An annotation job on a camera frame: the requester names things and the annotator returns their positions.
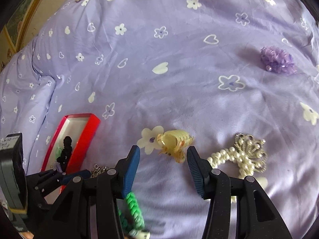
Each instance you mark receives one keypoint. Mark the purple ruffled flower hair clip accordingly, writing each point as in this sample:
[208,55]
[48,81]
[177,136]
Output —
[277,60]

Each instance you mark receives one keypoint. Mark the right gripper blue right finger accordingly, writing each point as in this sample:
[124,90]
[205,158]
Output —
[197,170]

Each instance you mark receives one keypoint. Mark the framed landscape painting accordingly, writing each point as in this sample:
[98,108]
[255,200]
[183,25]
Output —
[15,29]

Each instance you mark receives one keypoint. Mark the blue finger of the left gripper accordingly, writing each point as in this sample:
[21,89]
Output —
[85,174]

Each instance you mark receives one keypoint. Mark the yellow bow hair claw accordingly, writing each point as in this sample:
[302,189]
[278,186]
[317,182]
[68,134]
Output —
[173,143]

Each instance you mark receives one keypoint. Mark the black scrunchie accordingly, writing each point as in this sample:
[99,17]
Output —
[65,155]

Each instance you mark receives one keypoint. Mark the purple floral bed sheet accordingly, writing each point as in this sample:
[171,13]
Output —
[150,66]

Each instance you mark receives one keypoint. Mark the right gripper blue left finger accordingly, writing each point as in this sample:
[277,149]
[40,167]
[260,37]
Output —
[129,169]

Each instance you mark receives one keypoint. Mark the white pearl scrunchie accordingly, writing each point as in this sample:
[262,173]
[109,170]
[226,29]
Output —
[236,161]

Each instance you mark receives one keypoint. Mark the silver rhinestone crown brooch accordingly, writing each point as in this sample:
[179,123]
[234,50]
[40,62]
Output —
[251,152]

